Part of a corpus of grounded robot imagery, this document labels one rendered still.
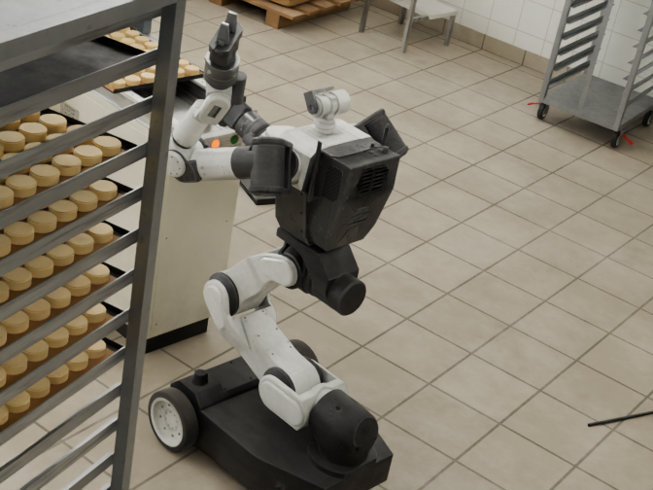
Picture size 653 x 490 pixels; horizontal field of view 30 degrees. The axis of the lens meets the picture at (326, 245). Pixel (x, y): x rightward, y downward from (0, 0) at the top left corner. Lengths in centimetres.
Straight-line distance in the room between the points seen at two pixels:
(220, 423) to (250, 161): 91
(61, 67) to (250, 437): 187
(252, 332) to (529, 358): 135
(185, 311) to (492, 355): 120
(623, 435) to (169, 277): 169
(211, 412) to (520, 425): 116
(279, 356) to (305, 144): 76
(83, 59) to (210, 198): 199
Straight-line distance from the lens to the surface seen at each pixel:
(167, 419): 388
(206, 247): 419
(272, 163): 323
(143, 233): 232
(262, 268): 360
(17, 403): 230
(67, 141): 204
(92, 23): 194
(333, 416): 360
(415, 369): 448
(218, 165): 331
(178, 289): 420
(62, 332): 234
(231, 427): 376
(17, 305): 210
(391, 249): 523
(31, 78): 206
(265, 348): 376
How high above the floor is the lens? 246
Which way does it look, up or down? 29 degrees down
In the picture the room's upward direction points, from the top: 11 degrees clockwise
